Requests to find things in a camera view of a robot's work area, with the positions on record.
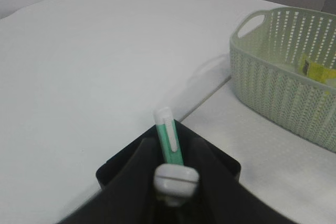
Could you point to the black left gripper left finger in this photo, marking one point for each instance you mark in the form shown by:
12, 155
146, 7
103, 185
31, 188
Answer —
128, 194

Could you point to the green woven plastic basket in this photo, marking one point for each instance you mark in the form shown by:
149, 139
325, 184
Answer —
264, 66

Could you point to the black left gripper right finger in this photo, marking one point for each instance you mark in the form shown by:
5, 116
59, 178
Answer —
220, 197

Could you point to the yellow utility knife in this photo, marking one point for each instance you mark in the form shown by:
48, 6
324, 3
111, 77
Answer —
175, 184

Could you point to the mint green pen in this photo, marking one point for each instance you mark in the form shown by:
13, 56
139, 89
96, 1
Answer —
166, 129

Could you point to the yellow white waste paper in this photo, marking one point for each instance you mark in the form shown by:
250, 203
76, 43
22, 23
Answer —
316, 72

